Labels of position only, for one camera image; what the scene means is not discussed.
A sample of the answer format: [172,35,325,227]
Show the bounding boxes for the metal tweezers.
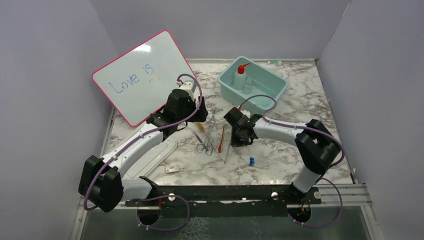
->
[193,132,204,144]

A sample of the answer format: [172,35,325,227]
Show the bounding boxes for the small clear glass beaker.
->
[242,76,253,95]

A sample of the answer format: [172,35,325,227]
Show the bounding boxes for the white wash bottle red cap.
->
[233,63,250,90]

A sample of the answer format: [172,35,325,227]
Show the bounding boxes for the brown test tube brush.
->
[195,122,206,133]

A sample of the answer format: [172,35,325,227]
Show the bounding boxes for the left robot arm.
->
[78,89,208,213]

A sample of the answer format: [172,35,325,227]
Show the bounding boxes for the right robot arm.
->
[224,107,342,204]

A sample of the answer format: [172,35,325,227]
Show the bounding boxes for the red orange spatula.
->
[218,125,226,153]

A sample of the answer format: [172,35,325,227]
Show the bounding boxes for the blue capped test tubes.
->
[249,157,269,168]

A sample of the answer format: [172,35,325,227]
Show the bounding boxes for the pink framed whiteboard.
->
[91,30,194,127]

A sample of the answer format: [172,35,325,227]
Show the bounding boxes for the teal plastic bin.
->
[217,56,289,114]

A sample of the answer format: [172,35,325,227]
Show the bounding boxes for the small white card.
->
[165,164,180,174]

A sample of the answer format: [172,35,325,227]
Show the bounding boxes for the white plastic lid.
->
[123,138,178,180]

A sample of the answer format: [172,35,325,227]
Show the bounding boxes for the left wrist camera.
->
[178,81,197,101]

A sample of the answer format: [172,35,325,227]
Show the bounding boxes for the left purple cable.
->
[82,73,204,232]

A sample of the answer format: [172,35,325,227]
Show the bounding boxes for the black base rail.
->
[125,184,322,218]

